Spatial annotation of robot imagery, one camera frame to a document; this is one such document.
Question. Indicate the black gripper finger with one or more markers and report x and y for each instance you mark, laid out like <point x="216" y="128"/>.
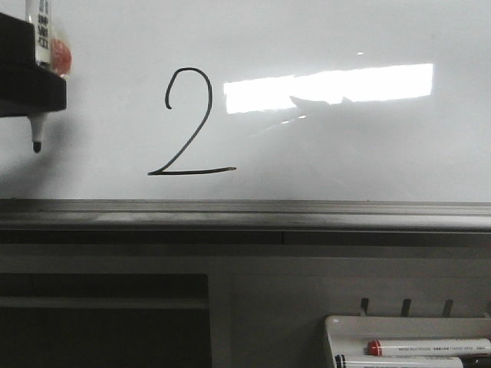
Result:
<point x="26" y="87"/>

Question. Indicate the black capped whiteboard marker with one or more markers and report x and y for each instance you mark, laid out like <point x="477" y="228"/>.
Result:
<point x="345" y="361"/>

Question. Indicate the white whiteboard with metal frame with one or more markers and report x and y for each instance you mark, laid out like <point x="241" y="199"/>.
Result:
<point x="261" y="115"/>

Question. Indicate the red capped whiteboard marker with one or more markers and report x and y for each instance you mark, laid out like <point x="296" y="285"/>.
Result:
<point x="429" y="347"/>

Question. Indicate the black whiteboard marker with tape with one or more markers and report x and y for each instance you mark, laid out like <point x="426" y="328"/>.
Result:
<point x="51" y="54"/>

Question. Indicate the white marker tray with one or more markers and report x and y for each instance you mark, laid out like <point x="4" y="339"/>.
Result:
<point x="350" y="334"/>

